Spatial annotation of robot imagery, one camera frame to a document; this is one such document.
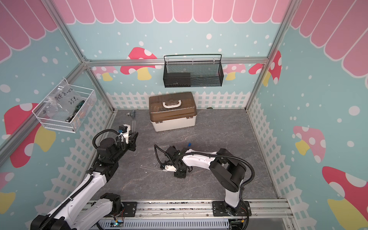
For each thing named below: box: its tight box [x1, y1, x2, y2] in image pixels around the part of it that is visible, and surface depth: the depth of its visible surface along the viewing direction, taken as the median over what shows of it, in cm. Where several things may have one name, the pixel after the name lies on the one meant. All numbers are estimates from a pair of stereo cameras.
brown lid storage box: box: [148, 91, 197, 132], surface depth 98 cm
